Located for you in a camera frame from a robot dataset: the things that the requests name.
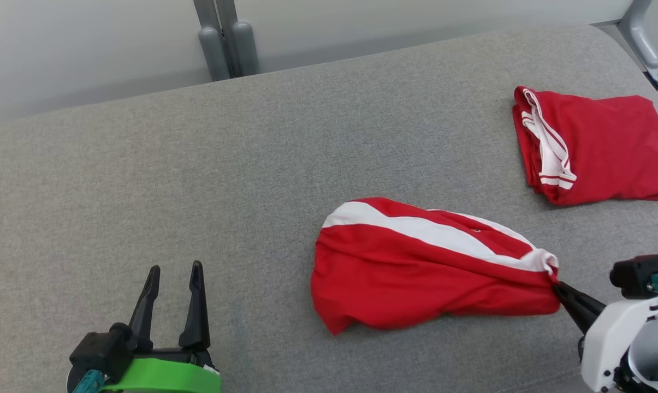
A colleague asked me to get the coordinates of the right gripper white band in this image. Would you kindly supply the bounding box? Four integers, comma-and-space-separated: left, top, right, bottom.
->
553, 282, 658, 393

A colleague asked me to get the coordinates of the grey metal bracket leg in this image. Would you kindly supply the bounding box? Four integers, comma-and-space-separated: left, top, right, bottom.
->
617, 0, 658, 84

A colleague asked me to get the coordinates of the grey metal post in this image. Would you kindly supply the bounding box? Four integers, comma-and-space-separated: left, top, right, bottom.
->
216, 0, 260, 78
193, 0, 231, 82

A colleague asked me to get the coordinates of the red white shirt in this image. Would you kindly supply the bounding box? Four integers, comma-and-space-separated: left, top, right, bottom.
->
310, 197, 561, 336

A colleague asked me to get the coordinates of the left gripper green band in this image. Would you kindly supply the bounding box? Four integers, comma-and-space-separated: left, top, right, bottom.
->
100, 261, 222, 393

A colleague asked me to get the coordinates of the red white lettered jersey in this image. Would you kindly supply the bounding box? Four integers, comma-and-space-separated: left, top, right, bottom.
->
513, 86, 658, 207

